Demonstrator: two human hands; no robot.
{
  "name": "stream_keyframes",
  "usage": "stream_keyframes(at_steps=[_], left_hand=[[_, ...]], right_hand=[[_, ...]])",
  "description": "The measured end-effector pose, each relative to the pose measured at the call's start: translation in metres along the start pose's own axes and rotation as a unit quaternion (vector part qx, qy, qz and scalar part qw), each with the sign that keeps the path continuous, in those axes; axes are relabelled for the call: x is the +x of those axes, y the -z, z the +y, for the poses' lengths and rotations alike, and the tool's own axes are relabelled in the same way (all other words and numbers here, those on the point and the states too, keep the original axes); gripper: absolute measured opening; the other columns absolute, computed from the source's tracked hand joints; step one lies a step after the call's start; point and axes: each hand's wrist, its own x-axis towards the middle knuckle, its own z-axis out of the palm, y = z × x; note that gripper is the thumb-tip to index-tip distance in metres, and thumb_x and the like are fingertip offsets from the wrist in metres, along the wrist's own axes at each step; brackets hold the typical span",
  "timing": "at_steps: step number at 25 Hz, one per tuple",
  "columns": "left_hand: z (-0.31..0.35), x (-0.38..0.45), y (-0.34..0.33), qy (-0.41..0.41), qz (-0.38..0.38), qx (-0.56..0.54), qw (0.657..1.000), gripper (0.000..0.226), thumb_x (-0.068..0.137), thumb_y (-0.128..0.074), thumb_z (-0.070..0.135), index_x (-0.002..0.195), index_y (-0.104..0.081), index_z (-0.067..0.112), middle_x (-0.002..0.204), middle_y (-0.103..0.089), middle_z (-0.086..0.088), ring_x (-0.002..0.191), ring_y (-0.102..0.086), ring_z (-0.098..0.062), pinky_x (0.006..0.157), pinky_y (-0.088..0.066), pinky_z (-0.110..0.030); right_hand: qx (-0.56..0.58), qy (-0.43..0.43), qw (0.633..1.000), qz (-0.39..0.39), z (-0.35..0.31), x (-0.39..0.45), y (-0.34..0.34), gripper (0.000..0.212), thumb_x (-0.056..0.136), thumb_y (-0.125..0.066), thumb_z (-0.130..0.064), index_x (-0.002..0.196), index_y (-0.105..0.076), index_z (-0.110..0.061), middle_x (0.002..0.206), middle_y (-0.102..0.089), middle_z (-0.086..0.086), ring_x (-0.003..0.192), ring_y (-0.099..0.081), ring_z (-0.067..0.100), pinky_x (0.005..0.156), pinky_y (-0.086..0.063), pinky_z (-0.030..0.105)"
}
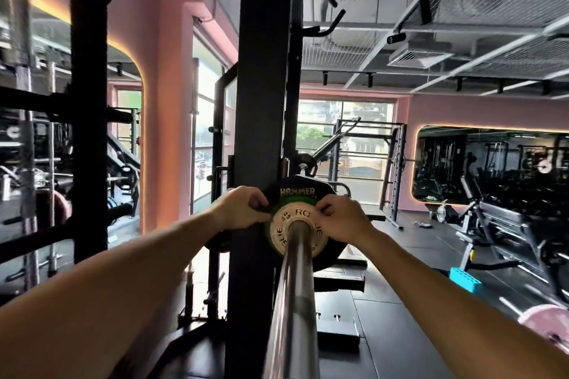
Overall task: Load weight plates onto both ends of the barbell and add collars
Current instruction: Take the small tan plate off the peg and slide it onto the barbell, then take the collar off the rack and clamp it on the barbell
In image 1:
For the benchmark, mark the person's right forearm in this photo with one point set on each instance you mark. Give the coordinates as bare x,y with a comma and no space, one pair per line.
458,316

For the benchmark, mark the black weight plate gold print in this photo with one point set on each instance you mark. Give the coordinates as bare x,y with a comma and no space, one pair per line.
329,254

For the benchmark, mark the thick chrome barbell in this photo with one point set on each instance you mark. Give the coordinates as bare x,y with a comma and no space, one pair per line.
293,303

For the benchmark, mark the black squat rack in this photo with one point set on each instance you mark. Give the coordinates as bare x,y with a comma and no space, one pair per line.
262,81

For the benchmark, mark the teal block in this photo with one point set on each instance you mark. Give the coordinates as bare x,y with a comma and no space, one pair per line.
464,280

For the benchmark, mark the person's right hand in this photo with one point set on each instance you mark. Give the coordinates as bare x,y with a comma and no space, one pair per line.
351,223

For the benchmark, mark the pink weight plate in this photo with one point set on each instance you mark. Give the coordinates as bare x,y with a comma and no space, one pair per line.
547,323

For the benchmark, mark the ceiling air vent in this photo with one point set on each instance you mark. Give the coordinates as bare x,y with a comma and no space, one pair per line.
420,56

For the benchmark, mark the person's left forearm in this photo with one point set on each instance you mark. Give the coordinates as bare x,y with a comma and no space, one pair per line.
98,298

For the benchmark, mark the wall mirror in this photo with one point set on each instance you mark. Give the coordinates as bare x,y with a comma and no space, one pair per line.
126,147
444,161

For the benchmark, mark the black power rack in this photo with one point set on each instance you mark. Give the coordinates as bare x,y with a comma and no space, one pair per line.
218,147

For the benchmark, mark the tall window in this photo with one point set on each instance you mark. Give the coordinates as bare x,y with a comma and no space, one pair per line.
204,103

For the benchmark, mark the person's left hand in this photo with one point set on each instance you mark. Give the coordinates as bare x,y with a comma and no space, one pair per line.
238,212

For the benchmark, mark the grey smith machine frame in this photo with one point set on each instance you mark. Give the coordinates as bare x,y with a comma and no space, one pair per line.
398,170

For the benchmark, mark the window behind grey frame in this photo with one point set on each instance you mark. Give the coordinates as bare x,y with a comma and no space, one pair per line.
355,112

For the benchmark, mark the green Rogue plate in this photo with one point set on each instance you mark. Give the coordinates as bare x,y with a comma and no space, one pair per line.
289,204

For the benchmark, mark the black adjustable bench machine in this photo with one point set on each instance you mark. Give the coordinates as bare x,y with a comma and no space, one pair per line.
502,214

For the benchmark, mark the black rack upright with pegs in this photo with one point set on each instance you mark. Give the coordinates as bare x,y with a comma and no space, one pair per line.
89,125

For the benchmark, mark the cream Rogue plate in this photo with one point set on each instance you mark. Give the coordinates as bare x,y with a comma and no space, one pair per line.
280,232

